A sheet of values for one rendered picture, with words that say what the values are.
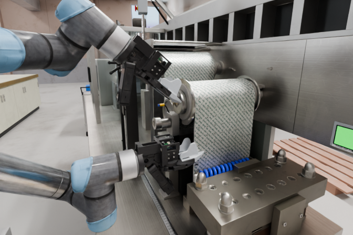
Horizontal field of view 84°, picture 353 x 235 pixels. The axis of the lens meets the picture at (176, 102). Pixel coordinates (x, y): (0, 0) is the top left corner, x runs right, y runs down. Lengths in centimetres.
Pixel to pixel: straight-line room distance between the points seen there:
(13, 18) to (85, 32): 1212
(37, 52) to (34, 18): 1188
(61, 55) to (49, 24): 1167
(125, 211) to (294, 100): 65
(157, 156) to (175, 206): 24
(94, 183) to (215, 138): 37
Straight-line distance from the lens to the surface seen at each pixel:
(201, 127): 60
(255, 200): 59
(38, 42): 47
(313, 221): 81
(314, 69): 70
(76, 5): 49
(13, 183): 57
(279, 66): 76
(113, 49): 49
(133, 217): 72
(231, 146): 71
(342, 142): 68
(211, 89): 61
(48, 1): 1232
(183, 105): 58
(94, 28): 49
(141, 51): 52
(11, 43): 44
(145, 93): 128
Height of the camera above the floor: 139
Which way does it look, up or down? 13 degrees down
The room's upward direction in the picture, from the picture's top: straight up
